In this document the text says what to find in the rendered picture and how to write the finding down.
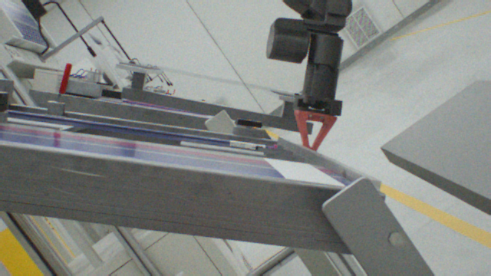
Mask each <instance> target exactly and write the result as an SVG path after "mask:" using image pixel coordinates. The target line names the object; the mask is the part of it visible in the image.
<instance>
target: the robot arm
mask: <svg viewBox="0 0 491 276"><path fill-rule="evenodd" d="M282 1H283V2H284V3H285V4H286V5H287V6H288V7H289V8H291V9H293V11H295V12H297V13H298V14H300V18H302V19H304V20H301V19H293V18H277V19H276V20H275V21H274V22H273V23H272V24H271V26H270V29H269V36H268V39H267V44H266V51H265V55H266V58H268V59H272V60H277V61H286V62H291V63H296V64H300V63H301V62H302V61H303V59H305V58H306V56H307V53H308V59H307V65H306V70H305V79H304V83H303V88H302V95H297V96H296V97H295V102H294V108H293V110H295V117H296V120H297V126H298V131H299V134H300V137H301V140H302V145H303V146H306V147H308V148H309V149H311V150H314V151H317V150H318V148H319V146H320V145H321V143H322V142H323V140H324V139H325V137H326V136H327V135H328V132H329V131H330V129H331V128H332V127H333V125H334V123H335V122H336V120H337V118H338V117H335V116H340V115H341V111H342V106H343V105H342V103H343V101H342V100H335V94H336V90H337V84H338V76H339V71H340V70H339V69H338V68H340V66H341V56H342V52H343V47H344V39H341V37H340V36H339V34H338V32H339V31H340V30H343V29H344V28H345V27H346V21H347V17H348V16H349V15H350V13H351V9H352V1H351V0H282ZM310 39H311V40H310ZM309 44H310V45H309ZM309 107H310V108H312V109H317V110H312V109H308V108H309ZM323 109H325V110H323ZM306 120H310V121H316V122H322V123H323V125H322V127H321V129H320V131H319V133H318V135H317V137H316V139H315V141H314V142H313V144H312V145H311V146H310V145H309V140H308V133H307V127H306Z"/></svg>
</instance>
